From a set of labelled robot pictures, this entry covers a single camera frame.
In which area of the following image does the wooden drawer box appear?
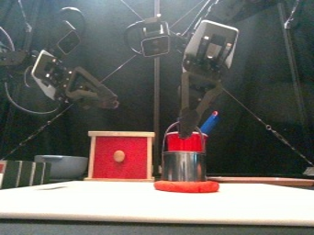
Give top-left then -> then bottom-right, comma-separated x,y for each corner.
83,130 -> 157,183

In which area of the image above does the red drawer wooden knob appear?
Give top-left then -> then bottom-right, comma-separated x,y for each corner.
92,136 -> 148,180

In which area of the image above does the grey blue bowl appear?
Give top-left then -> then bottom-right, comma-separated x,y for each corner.
33,154 -> 89,180

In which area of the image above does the blue marker red tip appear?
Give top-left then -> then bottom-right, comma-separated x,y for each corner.
199,110 -> 219,136

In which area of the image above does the silver metal pail red rim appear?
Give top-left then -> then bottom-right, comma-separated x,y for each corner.
159,121 -> 208,183

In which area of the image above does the green white striped block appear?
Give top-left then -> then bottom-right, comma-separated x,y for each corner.
0,160 -> 52,189

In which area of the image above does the white cutting board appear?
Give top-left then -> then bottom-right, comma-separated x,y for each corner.
0,180 -> 314,228

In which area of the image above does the vertical metal frame pole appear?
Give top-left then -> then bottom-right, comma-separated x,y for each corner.
152,0 -> 161,176

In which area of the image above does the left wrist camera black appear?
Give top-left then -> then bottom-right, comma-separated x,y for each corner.
55,29 -> 83,57

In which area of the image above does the grey arm cable loop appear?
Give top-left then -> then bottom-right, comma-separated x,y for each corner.
2,65 -> 67,116

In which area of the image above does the diagonal brace wire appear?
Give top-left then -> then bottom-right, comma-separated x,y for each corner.
0,54 -> 139,160
222,87 -> 314,168

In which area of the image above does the black camera cable loop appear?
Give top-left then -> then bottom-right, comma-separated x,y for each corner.
123,19 -> 144,57

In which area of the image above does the black frame post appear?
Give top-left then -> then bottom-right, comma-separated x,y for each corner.
276,0 -> 312,136

